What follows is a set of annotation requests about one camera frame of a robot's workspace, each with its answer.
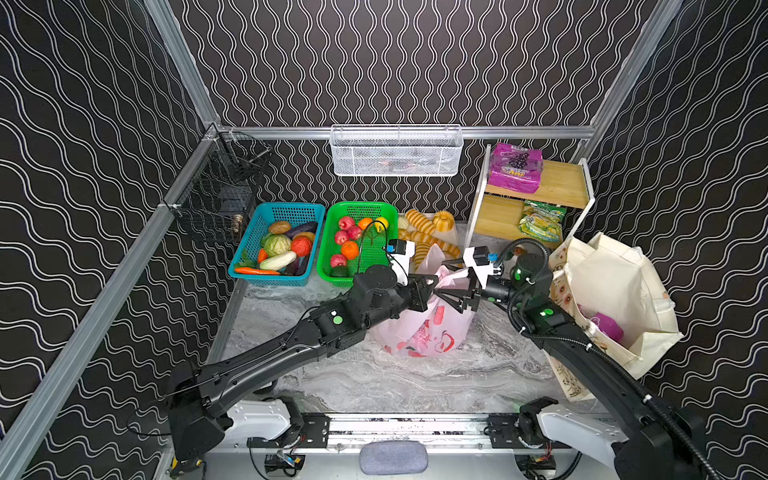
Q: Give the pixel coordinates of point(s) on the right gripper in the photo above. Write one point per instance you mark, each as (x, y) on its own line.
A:
(471, 289)

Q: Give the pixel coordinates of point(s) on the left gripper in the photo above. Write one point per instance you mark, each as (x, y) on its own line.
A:
(429, 285)

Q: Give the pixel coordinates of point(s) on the pink peach plastic bag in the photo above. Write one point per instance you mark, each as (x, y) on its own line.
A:
(438, 330)

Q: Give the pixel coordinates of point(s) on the floral canvas tote bag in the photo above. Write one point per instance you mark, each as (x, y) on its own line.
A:
(621, 282)

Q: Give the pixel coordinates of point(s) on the purple snack bag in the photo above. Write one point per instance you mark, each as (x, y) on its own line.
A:
(599, 322)
(515, 168)

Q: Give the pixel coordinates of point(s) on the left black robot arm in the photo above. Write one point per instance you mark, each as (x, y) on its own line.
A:
(199, 398)

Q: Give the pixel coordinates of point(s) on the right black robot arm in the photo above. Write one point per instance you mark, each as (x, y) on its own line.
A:
(658, 442)

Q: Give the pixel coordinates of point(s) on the striped long bread front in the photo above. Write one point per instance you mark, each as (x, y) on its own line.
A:
(420, 255)

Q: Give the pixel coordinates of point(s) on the striped long bread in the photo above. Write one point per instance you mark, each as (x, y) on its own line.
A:
(419, 222)
(447, 247)
(420, 255)

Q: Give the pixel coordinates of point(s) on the white bread tray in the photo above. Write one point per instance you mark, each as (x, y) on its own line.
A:
(451, 236)

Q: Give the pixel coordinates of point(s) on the striped long bread middle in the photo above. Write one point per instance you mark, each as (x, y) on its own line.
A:
(447, 247)

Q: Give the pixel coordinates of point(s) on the braided pale bread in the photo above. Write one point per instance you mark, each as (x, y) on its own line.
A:
(403, 234)

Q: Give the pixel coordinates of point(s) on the green plastic basket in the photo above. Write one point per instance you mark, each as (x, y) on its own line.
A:
(372, 244)

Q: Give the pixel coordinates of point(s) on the yellow pumpkin shaped bread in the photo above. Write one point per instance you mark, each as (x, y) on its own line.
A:
(443, 221)

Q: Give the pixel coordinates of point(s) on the striped long bread back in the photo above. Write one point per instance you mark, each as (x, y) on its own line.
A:
(419, 222)

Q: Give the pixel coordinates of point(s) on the yellow lemon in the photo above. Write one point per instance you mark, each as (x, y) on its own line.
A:
(381, 224)

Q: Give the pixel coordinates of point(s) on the white wooden shelf rack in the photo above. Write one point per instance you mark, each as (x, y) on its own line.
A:
(496, 211)

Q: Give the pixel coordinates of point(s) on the orange fruit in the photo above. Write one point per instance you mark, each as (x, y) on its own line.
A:
(350, 250)

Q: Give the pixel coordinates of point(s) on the dark green avocado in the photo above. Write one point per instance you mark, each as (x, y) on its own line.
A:
(340, 271)

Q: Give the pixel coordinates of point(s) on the red apple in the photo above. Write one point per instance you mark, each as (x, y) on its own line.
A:
(354, 232)
(341, 237)
(346, 222)

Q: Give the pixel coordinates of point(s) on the small orange tangerine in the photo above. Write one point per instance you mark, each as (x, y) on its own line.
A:
(365, 223)

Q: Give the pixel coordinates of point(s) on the green apple tea snack bag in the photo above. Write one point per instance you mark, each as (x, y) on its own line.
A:
(542, 221)

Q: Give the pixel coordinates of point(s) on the purple eggplant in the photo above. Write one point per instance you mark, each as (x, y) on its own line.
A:
(308, 227)

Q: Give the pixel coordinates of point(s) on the red tomato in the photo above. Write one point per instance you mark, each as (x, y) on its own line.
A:
(302, 246)

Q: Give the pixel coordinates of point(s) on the teal plastic basket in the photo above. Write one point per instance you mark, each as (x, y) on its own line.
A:
(250, 252)

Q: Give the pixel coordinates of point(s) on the white radish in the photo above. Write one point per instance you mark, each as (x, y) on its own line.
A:
(278, 262)

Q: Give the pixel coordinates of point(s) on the green cabbage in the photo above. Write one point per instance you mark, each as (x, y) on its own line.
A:
(276, 244)

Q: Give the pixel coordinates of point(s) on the brown potato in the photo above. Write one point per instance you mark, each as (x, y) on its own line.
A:
(279, 228)

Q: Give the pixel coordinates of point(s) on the grey padded cushion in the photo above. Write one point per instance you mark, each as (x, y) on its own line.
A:
(394, 457)

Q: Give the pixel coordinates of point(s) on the orange carrot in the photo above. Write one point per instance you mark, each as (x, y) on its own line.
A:
(250, 271)

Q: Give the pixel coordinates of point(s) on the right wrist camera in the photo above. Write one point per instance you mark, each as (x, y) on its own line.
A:
(482, 262)

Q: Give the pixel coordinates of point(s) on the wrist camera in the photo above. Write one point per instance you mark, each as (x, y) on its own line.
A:
(482, 262)
(400, 252)

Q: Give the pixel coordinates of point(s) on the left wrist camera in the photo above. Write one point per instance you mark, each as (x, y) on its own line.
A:
(400, 252)

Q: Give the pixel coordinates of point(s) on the white wire wall basket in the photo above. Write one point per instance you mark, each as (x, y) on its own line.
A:
(395, 150)

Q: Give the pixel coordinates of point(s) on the metal base rail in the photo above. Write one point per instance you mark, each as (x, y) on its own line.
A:
(273, 427)

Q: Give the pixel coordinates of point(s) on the black wire wall basket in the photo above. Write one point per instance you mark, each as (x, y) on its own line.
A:
(216, 206)

